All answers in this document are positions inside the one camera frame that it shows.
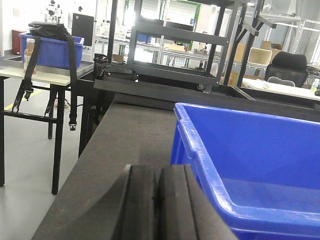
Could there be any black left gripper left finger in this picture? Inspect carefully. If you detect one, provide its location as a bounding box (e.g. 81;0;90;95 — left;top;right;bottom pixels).
79;165;157;240

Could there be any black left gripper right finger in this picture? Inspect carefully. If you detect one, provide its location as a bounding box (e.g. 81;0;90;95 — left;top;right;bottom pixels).
158;165;237;240

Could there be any blue plastic bin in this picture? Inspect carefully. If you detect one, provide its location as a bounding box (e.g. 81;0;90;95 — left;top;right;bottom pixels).
170;102;320;240

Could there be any grey woven conveyor belt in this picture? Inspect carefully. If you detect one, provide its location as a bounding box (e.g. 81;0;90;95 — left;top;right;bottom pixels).
33;102;177;240

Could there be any blue bin on far table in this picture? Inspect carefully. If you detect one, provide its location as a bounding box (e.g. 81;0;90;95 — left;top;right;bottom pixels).
19;31;85;70

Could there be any black metal shelf cart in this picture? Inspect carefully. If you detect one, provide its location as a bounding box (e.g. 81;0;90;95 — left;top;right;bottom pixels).
106;0;266;87

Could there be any white desk at right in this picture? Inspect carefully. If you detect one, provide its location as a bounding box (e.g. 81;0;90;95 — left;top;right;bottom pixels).
242;78;320;101

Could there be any black office chair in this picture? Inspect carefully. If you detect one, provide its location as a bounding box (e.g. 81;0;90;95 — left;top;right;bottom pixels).
264;51;309;88

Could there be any white table with black legs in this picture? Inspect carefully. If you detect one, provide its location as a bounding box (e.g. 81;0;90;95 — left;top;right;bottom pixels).
0;65;73;196

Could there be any cardboard box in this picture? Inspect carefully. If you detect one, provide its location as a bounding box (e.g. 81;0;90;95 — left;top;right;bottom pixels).
260;40;283;62

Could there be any black monitor screen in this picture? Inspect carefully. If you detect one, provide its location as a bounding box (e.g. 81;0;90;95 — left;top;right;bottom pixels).
71;13;94;47

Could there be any red cabinet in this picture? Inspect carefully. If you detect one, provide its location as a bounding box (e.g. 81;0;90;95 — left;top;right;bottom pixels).
11;29;26;55

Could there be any white humanoid robot figure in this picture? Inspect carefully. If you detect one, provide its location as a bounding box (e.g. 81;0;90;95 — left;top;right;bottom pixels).
45;0;62;24

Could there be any black camera device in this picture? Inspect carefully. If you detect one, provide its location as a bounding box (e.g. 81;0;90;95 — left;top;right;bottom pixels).
93;58;139;81

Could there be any black strap harness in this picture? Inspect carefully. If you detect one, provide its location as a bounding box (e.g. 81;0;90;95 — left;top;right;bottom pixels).
11;21;79;132

